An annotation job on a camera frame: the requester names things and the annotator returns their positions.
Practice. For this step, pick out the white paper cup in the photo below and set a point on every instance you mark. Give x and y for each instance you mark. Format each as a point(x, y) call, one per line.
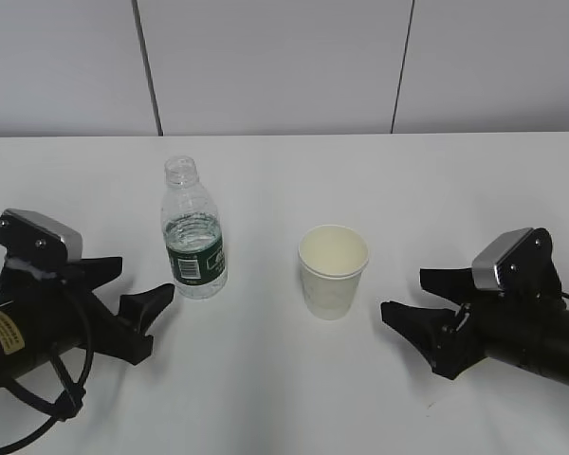
point(331, 261)

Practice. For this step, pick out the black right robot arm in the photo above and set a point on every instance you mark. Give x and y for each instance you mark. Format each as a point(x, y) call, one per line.
point(554, 359)

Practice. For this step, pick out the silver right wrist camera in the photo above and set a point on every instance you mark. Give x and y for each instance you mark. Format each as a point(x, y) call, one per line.
point(518, 261)

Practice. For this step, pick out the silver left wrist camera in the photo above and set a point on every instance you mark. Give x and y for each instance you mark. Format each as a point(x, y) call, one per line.
point(38, 240)

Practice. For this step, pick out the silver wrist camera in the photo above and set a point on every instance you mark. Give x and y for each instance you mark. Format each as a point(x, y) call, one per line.
point(38, 240)
point(518, 261)

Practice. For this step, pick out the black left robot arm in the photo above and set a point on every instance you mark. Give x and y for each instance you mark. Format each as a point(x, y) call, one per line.
point(59, 310)

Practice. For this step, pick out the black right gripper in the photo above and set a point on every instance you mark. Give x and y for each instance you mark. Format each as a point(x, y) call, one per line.
point(510, 327)

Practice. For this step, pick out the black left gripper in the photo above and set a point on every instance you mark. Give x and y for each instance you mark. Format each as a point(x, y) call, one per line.
point(52, 312)

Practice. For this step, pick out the clear green-label water bottle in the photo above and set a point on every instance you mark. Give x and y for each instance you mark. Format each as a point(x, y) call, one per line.
point(192, 232)

